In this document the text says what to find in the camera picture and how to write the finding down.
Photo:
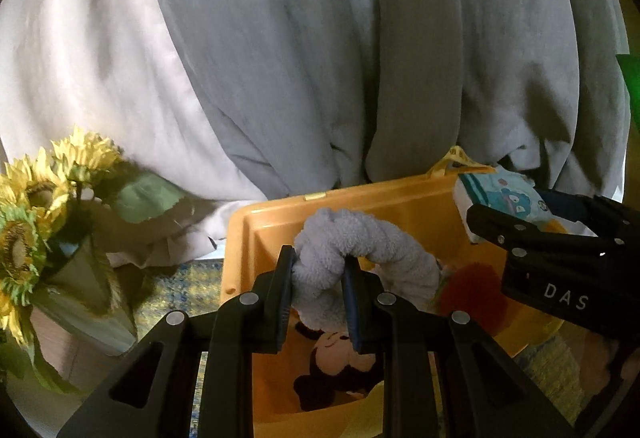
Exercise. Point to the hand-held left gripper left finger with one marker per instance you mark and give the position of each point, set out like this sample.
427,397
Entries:
287,298

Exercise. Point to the red fluffy plush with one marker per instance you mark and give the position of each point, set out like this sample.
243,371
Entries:
475,293

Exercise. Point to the grey curtain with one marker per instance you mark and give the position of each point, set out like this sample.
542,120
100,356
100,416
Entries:
350,43

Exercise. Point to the sunflower bouquet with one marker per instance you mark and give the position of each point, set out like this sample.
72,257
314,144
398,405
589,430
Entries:
30,188

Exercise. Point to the black mouse plush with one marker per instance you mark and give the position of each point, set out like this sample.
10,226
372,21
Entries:
330,358

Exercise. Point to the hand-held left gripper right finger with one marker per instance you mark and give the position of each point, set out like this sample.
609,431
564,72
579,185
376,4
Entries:
352,308

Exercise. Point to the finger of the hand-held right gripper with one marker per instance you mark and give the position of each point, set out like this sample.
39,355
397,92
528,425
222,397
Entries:
585,213
525,238

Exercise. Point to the blue printed tissue pack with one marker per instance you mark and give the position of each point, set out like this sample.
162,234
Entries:
500,198

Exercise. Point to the orange plastic crate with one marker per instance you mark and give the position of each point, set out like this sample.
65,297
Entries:
400,213

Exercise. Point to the green vase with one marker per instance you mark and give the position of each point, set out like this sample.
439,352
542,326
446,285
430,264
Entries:
85,288

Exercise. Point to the pale pink curtain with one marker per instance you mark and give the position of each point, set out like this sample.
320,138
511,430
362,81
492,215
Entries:
100,68

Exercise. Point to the yellow blue plaid mat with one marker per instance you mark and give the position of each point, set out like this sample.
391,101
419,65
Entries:
190,288

